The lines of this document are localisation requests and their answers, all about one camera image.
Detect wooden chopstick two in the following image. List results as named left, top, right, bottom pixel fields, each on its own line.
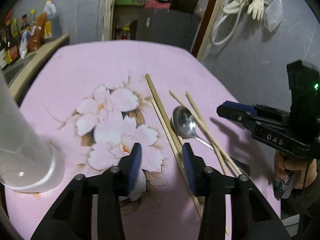
left=151, top=99, right=202, bottom=219

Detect wooden chopstick three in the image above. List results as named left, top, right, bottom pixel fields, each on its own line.
left=169, top=90, right=241, bottom=175

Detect wooden chopstick four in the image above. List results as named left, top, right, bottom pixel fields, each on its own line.
left=185, top=91, right=230, bottom=176

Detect wooden chopstick one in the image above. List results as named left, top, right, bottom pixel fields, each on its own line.
left=145, top=74, right=182, bottom=154

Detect person's right hand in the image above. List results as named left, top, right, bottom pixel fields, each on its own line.
left=274, top=150, right=318, bottom=190

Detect steel spoon on table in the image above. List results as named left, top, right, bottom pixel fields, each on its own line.
left=171, top=106, right=251, bottom=176

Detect white utensil holder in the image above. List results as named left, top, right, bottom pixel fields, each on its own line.
left=1, top=74, right=65, bottom=193

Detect clear plastic bag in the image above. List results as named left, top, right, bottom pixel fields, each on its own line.
left=263, top=0, right=283, bottom=33

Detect cream rubber gloves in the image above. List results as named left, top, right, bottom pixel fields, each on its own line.
left=223, top=0, right=268, bottom=21

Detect dark grey cabinet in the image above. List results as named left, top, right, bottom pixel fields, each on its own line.
left=136, top=9, right=200, bottom=51

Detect pink floral tablecloth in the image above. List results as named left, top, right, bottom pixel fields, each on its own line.
left=5, top=41, right=280, bottom=239

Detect black monitor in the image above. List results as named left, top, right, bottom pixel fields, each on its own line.
left=169, top=0, right=199, bottom=15

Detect orange snack bag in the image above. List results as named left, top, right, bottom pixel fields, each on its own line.
left=28, top=12, right=47, bottom=51

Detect white oil jug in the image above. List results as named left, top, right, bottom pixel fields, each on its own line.
left=43, top=0, right=57, bottom=39

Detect dark wine bottle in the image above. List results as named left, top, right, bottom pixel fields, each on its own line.
left=0, top=36, right=8, bottom=71

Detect soy sauce bottle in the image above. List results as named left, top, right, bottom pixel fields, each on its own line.
left=5, top=19, right=20, bottom=64

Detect white hose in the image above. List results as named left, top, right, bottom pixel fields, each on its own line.
left=209, top=0, right=245, bottom=46

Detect wooden door frame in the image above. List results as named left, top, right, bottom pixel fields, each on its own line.
left=102, top=0, right=228, bottom=61

